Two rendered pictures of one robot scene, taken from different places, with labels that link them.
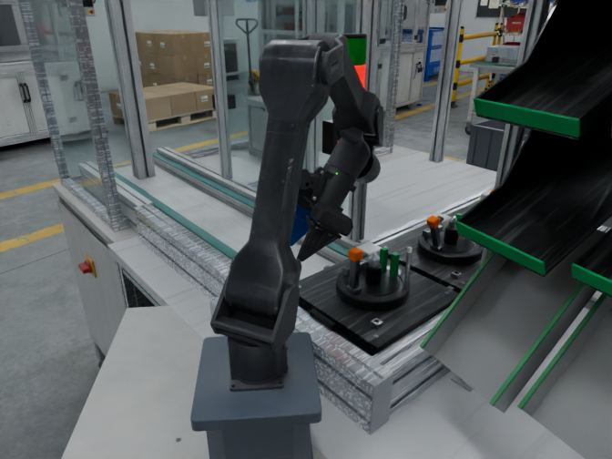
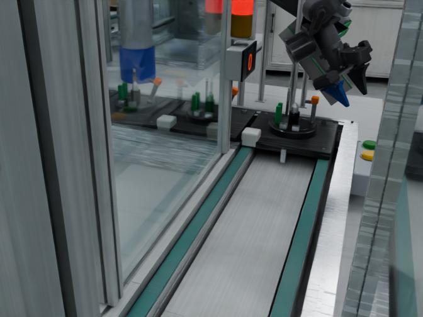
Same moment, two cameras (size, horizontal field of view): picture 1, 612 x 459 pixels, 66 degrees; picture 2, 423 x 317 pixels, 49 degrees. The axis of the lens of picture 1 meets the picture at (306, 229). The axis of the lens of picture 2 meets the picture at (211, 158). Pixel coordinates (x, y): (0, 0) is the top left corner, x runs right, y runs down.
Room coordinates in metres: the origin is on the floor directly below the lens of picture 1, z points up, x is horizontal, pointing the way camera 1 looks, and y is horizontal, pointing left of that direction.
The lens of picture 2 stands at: (1.62, 0.80, 1.48)
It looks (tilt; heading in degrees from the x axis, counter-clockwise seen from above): 26 degrees down; 238
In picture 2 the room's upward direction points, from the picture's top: 2 degrees clockwise
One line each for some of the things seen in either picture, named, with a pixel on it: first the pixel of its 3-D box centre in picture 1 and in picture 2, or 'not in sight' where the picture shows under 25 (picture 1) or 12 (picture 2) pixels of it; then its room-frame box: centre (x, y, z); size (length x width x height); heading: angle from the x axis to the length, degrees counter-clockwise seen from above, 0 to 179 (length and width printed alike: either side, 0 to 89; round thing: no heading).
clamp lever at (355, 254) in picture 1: (358, 267); (310, 109); (0.75, -0.09, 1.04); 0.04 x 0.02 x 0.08; 130
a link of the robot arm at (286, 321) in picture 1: (252, 309); not in sight; (0.46, 0.06, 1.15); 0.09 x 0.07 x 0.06; 66
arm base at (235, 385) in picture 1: (258, 351); not in sight; (0.45, 0.06, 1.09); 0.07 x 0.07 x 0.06; 5
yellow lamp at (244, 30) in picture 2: not in sight; (241, 24); (1.00, -0.09, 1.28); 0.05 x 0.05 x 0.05
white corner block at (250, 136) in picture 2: (369, 255); (250, 137); (0.91, -0.14, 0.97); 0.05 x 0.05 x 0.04; 40
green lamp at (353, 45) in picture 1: (353, 50); not in sight; (1.00, -0.09, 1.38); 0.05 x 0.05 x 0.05
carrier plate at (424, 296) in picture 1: (372, 294); (292, 133); (0.78, -0.13, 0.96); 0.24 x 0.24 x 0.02; 40
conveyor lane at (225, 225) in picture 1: (286, 256); (258, 196); (1.02, 0.05, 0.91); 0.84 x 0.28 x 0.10; 40
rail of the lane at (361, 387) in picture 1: (229, 283); (335, 204); (0.89, 0.17, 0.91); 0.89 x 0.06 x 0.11; 40
